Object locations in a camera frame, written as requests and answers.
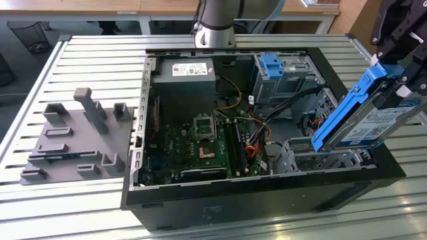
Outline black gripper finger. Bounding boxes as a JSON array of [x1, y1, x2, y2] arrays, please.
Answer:
[[369, 0, 420, 66], [398, 23, 427, 101]]

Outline hard disk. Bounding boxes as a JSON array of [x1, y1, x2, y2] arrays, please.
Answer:
[[310, 61, 427, 154]]

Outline red yellow black power wire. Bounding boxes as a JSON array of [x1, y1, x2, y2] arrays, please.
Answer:
[[309, 117, 325, 131]]

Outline black data wire blue tag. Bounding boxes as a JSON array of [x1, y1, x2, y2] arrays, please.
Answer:
[[298, 111, 317, 137]]

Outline metal disk bay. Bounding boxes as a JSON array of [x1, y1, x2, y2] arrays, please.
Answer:
[[279, 136, 380, 174]]

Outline RAM stick in slot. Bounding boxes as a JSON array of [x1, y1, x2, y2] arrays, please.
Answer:
[[233, 121, 251, 176]]

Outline black RAM slot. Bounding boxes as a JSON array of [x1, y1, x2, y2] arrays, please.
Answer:
[[223, 119, 235, 179]]

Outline black expansion slot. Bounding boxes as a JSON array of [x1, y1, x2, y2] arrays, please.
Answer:
[[179, 167, 229, 179]]

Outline blue drive latch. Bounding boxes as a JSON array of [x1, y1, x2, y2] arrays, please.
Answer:
[[261, 53, 286, 80]]

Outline grey metal drive cage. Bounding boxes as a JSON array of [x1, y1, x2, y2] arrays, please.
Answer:
[[251, 53, 330, 115]]

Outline round grey speaker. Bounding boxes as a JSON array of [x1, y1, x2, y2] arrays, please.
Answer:
[[263, 141, 287, 161]]

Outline metal socket cover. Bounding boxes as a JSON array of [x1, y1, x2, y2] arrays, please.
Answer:
[[193, 113, 219, 141]]

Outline grey power supply unit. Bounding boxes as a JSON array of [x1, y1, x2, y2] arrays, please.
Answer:
[[151, 57, 219, 118]]

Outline CPU socket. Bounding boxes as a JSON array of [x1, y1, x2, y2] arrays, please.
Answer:
[[197, 141, 219, 161]]

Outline black PC case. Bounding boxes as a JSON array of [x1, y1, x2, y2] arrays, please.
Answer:
[[119, 46, 408, 232]]

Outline green motherboard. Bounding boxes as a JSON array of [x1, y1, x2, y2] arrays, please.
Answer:
[[143, 109, 269, 186]]

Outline wooden desk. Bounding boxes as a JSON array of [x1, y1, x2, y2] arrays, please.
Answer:
[[0, 0, 342, 36]]

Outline grey parts rack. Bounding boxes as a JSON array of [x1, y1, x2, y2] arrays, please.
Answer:
[[19, 87, 139, 186]]

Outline black mesh wastebasket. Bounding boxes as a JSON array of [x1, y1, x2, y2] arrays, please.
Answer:
[[6, 20, 53, 54]]

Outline RAM stick on rack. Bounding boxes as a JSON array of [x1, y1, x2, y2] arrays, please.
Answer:
[[42, 153, 83, 162]]

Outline black cable bundle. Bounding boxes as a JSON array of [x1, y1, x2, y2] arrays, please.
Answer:
[[249, 87, 324, 126]]

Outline orange wire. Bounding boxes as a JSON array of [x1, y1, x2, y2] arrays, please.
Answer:
[[245, 123, 273, 160]]

